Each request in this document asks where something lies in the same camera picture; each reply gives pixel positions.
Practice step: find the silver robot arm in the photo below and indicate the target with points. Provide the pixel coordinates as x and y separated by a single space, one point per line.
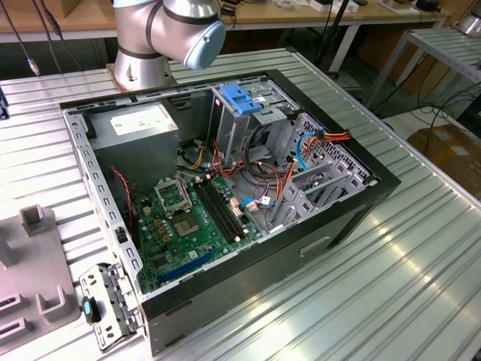
135 37

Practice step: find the grey metal disk bay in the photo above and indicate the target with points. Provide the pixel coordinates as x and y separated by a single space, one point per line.
297 205

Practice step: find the black RAM slot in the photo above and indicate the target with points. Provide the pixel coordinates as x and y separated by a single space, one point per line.
211 210
227 210
221 210
216 210

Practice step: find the grey optical drive cage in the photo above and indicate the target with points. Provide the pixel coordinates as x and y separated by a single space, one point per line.
229 131

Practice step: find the CPU socket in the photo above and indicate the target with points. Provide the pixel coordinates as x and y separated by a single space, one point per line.
186 225

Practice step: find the green motherboard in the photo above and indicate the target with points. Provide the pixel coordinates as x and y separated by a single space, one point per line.
195 242

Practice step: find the blue plastic drive latch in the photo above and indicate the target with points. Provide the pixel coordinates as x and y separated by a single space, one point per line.
236 96

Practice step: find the black PC case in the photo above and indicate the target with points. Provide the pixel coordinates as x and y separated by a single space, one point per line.
263 270

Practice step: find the blue expansion slot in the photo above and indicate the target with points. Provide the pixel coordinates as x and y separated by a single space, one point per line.
188 265

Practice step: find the grey power supply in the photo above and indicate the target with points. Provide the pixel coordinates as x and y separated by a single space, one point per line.
139 150

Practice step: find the black case fan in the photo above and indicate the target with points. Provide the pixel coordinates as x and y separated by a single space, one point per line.
120 195

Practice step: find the wooden desk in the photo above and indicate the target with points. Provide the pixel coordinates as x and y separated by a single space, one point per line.
300 17

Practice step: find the black blue latch tab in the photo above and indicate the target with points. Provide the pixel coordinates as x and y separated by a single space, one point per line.
88 309

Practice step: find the white box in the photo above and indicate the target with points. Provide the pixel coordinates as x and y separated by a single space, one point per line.
338 5

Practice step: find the large flat cardboard box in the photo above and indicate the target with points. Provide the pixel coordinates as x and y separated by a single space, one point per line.
451 158

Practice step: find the grey parts rack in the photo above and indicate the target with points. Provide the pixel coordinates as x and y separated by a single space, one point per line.
34 263

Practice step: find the metal slat side table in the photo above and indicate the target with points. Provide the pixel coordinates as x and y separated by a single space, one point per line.
443 47

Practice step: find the silver round metal object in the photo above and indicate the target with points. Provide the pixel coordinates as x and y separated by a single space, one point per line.
469 25

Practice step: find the metal slot bracket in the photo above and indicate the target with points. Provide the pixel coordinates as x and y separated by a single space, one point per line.
112 301

